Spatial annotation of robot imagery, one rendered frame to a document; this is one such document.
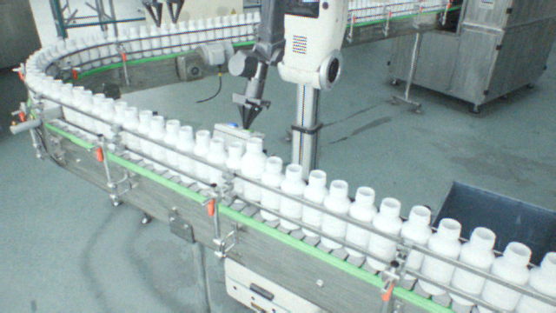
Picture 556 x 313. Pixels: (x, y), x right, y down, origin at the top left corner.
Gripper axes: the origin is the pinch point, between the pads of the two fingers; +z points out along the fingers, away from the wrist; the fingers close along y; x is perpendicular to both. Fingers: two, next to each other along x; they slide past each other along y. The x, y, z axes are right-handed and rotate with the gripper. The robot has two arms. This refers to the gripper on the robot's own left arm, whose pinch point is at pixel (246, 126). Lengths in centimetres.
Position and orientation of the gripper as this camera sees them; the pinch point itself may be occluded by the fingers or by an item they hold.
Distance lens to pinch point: 118.6
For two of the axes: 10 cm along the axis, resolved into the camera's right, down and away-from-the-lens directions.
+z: -2.2, 9.5, 2.0
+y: 8.3, 2.9, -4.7
